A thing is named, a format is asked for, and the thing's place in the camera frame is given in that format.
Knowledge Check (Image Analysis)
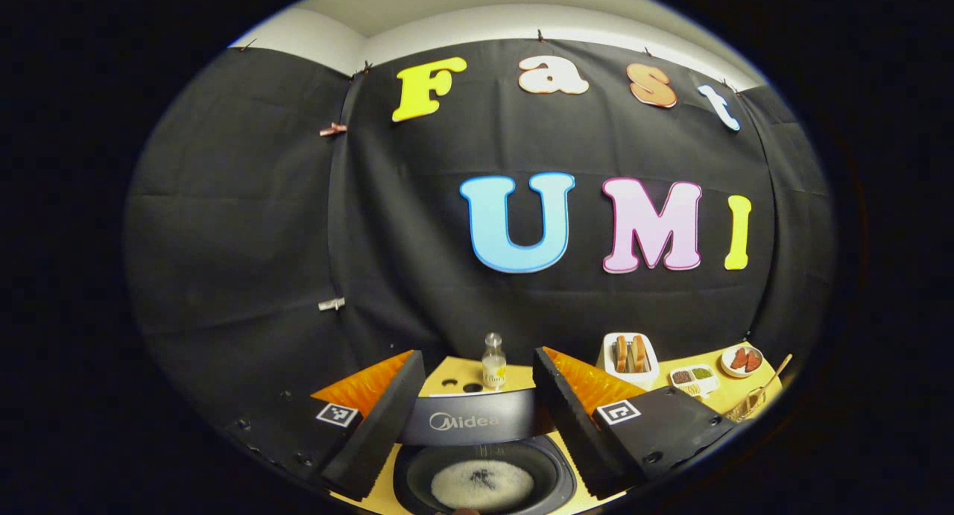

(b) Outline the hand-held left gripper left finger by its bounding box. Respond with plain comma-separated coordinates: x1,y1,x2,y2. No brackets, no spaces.
224,350,426,502

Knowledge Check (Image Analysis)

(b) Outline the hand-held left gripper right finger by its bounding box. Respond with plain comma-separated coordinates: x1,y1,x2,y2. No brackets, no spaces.
533,346,737,501

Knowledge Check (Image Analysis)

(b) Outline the black and silver rice cooker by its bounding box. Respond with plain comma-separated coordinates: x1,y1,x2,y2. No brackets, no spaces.
393,388,578,515

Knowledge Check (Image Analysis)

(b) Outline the white rice portion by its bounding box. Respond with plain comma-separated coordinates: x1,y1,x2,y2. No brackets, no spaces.
431,460,535,512

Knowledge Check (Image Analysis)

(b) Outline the metal wire chopstick holder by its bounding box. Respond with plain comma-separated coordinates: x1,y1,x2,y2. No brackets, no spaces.
727,387,768,424

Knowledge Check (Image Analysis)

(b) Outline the wooden spoon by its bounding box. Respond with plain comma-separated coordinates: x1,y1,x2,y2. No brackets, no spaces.
745,353,793,419

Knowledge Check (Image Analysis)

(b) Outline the white toaster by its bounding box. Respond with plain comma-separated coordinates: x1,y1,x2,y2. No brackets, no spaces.
596,332,661,391

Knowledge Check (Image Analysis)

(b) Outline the small glass bottle yellow label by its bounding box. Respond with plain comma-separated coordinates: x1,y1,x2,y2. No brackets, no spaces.
481,332,508,391

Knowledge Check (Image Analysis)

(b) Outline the white divided dish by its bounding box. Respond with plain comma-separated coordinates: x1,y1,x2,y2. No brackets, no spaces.
669,364,720,398

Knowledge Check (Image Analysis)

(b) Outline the white round plate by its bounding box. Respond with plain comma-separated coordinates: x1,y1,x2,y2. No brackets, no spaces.
719,344,765,379

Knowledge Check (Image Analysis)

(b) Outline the black backdrop cloth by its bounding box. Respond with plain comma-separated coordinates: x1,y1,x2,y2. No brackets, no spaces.
123,38,835,426

